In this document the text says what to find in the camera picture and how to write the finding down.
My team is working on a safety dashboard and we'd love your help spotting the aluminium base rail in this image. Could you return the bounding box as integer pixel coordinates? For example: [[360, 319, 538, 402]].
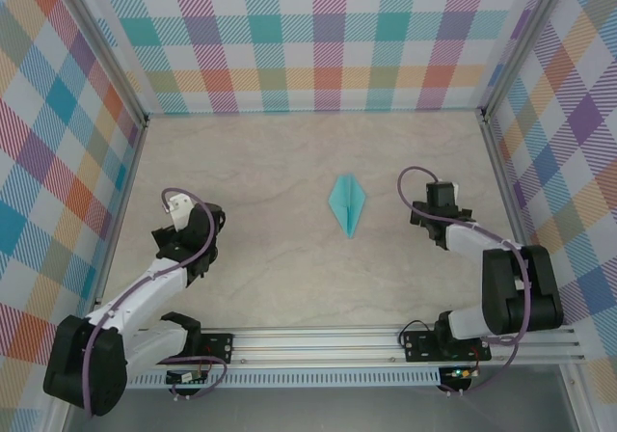
[[52, 324, 587, 368]]

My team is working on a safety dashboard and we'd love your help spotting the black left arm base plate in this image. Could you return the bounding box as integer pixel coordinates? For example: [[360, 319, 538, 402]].
[[166, 333, 235, 366]]

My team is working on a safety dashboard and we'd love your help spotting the aluminium frame post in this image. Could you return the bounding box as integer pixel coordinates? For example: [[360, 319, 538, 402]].
[[56, 0, 149, 127], [480, 0, 566, 118]]

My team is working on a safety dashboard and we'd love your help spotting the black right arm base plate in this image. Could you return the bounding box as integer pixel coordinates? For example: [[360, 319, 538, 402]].
[[399, 328, 493, 364]]

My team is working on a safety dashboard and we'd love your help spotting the white slotted cable tray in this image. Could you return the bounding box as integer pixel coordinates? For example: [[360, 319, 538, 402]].
[[122, 366, 443, 389]]

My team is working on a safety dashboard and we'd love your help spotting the circuit board with green LED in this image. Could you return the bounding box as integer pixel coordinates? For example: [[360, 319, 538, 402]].
[[445, 365, 477, 382]]

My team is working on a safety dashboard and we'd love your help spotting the small black circuit board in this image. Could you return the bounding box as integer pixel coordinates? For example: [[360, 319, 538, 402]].
[[165, 370, 209, 387]]

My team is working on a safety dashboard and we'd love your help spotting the aluminium frame side bar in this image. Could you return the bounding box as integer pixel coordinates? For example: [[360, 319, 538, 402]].
[[480, 112, 549, 328], [89, 118, 150, 332]]

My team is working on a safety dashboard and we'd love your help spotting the light blue paper sheet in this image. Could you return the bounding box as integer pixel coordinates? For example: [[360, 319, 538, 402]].
[[328, 174, 366, 239]]

